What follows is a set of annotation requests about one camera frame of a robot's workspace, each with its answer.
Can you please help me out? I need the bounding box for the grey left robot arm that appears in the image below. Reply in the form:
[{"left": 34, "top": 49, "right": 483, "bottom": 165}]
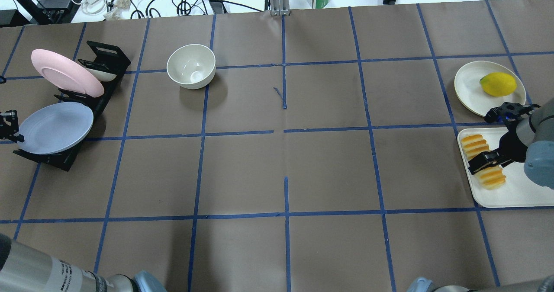
[{"left": 0, "top": 102, "right": 165, "bottom": 292}]

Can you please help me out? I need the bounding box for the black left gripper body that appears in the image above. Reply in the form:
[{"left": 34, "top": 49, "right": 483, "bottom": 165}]
[{"left": 0, "top": 110, "right": 20, "bottom": 142}]

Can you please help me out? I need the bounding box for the small white dish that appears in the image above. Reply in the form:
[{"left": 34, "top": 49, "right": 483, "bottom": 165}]
[{"left": 81, "top": 61, "right": 117, "bottom": 82}]

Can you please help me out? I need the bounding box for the pink plate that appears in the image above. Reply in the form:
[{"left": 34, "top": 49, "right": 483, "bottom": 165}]
[{"left": 30, "top": 49, "right": 105, "bottom": 97}]

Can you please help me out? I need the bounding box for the cream ceramic bowl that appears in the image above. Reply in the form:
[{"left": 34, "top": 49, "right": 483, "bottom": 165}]
[{"left": 166, "top": 44, "right": 216, "bottom": 90}]

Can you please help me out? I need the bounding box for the yellow lemon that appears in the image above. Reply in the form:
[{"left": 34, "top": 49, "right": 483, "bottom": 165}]
[{"left": 479, "top": 72, "right": 518, "bottom": 97}]

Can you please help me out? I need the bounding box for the black dish rack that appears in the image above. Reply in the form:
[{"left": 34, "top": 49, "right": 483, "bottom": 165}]
[{"left": 1, "top": 40, "right": 131, "bottom": 171}]

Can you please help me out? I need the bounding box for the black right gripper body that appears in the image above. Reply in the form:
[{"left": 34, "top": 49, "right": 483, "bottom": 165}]
[{"left": 495, "top": 108, "right": 537, "bottom": 163}]

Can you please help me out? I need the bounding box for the white rectangular tray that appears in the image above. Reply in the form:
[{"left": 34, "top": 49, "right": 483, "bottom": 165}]
[{"left": 457, "top": 128, "right": 554, "bottom": 209}]

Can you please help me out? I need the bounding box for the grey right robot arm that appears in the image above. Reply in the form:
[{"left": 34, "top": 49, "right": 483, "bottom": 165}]
[{"left": 407, "top": 98, "right": 554, "bottom": 292}]

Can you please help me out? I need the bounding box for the cream plate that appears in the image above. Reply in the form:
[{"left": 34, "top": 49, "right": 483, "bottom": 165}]
[{"left": 454, "top": 60, "right": 527, "bottom": 116}]

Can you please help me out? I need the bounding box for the striped bread loaf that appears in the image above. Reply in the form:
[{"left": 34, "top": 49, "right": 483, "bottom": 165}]
[{"left": 461, "top": 134, "right": 506, "bottom": 190}]

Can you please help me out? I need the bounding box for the blue plate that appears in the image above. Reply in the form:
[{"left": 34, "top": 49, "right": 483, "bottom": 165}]
[{"left": 17, "top": 102, "right": 94, "bottom": 155}]

